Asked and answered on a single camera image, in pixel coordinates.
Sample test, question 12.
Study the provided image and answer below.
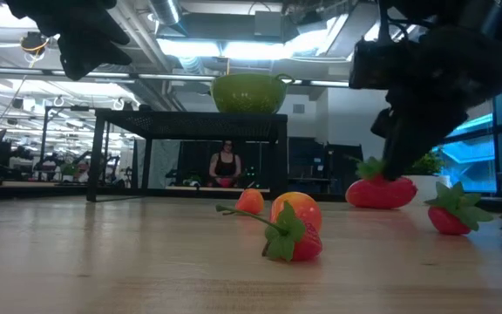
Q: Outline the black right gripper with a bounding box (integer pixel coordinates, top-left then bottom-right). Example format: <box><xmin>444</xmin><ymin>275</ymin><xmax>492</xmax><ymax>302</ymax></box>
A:
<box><xmin>370</xmin><ymin>51</ymin><xmax>502</xmax><ymax>181</ymax></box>

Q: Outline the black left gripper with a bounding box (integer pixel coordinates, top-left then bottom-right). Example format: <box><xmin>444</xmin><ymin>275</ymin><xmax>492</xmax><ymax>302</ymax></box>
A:
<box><xmin>6</xmin><ymin>0</ymin><xmax>132</xmax><ymax>82</ymax></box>

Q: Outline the green plastic colander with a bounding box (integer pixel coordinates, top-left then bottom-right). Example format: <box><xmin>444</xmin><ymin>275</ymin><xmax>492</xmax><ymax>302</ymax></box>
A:
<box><xmin>209</xmin><ymin>72</ymin><xmax>296</xmax><ymax>115</ymax></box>

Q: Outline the green plant in white pot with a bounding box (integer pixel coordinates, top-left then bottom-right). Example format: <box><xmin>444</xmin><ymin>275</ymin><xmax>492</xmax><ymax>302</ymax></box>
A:
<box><xmin>403</xmin><ymin>150</ymin><xmax>452</xmax><ymax>206</ymax></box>

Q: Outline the red orange toy pepper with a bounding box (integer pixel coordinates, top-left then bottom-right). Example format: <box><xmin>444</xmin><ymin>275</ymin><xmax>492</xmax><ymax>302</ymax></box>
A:
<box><xmin>345</xmin><ymin>174</ymin><xmax>418</xmax><ymax>210</ymax></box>

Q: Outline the black background cabinet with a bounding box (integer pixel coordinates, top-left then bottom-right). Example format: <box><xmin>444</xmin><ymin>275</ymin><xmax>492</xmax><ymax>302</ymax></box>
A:
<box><xmin>288</xmin><ymin>135</ymin><xmax>368</xmax><ymax>195</ymax></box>

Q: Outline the black perforated metal shelf rack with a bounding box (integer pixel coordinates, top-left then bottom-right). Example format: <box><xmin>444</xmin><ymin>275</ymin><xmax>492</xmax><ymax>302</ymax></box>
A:
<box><xmin>85</xmin><ymin>108</ymin><xmax>289</xmax><ymax>203</ymax></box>

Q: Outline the yellow orange toy pear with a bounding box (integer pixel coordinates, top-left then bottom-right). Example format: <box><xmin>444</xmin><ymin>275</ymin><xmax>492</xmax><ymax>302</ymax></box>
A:
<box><xmin>269</xmin><ymin>191</ymin><xmax>323</xmax><ymax>235</ymax></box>

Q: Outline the grey curtain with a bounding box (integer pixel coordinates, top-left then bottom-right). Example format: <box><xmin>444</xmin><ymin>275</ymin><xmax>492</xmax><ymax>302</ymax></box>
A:
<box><xmin>136</xmin><ymin>139</ymin><xmax>181</xmax><ymax>189</ymax></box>

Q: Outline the long-stemmed red toy strawberry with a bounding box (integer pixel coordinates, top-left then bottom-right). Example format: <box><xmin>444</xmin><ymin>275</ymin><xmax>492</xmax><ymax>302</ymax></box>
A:
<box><xmin>214</xmin><ymin>200</ymin><xmax>324</xmax><ymax>263</ymax></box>

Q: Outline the person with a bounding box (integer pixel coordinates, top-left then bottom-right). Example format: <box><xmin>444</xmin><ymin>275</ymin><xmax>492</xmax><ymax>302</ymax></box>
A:
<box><xmin>208</xmin><ymin>139</ymin><xmax>243</xmax><ymax>188</ymax></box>

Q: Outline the yellow cable coil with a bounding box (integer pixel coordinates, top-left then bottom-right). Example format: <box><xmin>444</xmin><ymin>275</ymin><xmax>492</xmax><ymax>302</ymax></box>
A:
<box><xmin>18</xmin><ymin>31</ymin><xmax>51</xmax><ymax>65</ymax></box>

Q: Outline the black background workstation frame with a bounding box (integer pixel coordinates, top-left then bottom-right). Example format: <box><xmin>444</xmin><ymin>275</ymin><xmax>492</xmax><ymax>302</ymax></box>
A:
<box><xmin>39</xmin><ymin>104</ymin><xmax>147</xmax><ymax>184</ymax></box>

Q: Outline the black aluminium table frame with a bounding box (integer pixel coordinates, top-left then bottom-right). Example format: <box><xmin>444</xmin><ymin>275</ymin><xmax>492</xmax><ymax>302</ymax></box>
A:
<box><xmin>0</xmin><ymin>182</ymin><xmax>352</xmax><ymax>204</ymax></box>

